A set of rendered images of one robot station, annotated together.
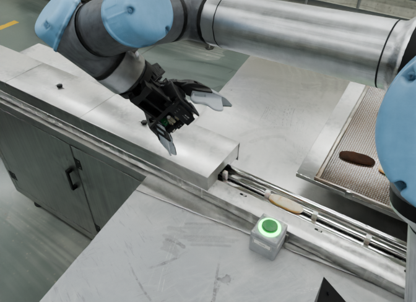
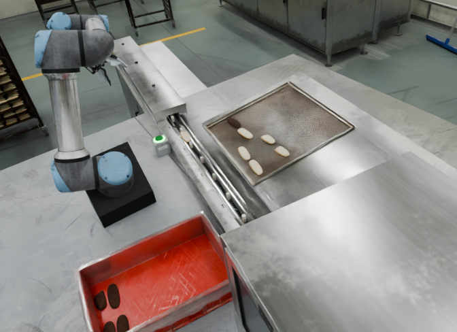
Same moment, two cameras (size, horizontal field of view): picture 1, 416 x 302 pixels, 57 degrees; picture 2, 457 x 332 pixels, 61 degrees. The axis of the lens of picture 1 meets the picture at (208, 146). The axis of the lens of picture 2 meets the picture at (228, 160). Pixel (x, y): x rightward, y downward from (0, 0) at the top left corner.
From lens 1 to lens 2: 144 cm
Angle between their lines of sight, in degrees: 28
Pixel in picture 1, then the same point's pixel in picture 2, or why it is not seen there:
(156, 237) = (124, 136)
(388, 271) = (193, 171)
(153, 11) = (60, 22)
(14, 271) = not seen: hidden behind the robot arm
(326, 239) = (183, 153)
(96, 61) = not seen: hidden behind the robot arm
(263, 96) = (245, 88)
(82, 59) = not seen: hidden behind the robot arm
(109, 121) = (141, 82)
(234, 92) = (231, 83)
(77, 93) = (141, 67)
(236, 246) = (150, 148)
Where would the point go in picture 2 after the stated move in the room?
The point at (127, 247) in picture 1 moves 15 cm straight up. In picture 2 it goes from (110, 136) to (101, 112)
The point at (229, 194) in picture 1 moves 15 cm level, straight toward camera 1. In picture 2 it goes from (164, 126) to (143, 141)
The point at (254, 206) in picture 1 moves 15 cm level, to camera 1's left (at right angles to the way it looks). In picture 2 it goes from (168, 133) to (147, 126)
